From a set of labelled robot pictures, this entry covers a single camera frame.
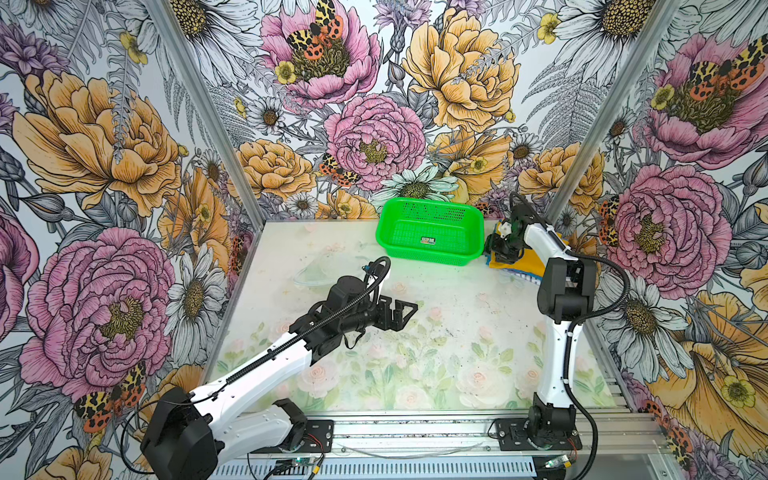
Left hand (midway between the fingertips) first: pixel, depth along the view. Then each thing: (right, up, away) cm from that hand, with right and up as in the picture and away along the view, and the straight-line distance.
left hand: (402, 312), depth 76 cm
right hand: (+31, +12, +29) cm, 44 cm away
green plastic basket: (+12, +23, +44) cm, 51 cm away
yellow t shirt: (+38, +12, +16) cm, 43 cm away
